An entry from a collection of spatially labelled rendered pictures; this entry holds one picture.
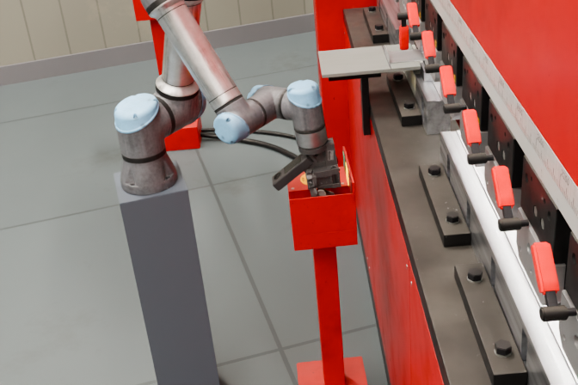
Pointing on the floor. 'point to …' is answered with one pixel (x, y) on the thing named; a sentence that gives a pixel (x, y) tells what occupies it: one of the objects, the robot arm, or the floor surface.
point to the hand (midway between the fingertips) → (316, 214)
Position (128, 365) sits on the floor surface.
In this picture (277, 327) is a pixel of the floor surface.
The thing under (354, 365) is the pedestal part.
